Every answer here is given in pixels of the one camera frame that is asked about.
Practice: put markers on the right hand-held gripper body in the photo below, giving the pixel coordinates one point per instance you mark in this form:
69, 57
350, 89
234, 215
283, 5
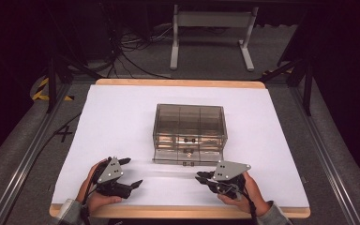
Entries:
229, 171

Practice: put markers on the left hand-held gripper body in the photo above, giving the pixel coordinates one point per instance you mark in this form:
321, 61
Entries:
114, 173

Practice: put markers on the smoky transparent drawer box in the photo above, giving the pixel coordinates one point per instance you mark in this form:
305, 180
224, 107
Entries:
189, 128

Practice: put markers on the person's left hand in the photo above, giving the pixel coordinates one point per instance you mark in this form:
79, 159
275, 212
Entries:
101, 202

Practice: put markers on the person's right hand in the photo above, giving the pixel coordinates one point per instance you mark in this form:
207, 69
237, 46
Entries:
256, 197

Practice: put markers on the small pale object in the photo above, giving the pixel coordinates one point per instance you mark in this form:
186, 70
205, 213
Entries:
187, 154

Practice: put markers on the white table cover sheet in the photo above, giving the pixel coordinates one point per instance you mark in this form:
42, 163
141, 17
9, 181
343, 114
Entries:
122, 118

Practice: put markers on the white table board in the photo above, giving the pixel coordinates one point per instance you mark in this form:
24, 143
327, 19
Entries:
181, 82

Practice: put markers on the yellow black floor tape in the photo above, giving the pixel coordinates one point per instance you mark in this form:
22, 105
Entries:
40, 93

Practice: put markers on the aluminium floor rail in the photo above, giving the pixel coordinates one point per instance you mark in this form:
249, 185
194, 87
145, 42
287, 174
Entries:
325, 156
28, 156

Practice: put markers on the white metal desk frame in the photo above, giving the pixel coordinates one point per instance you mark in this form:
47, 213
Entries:
212, 19

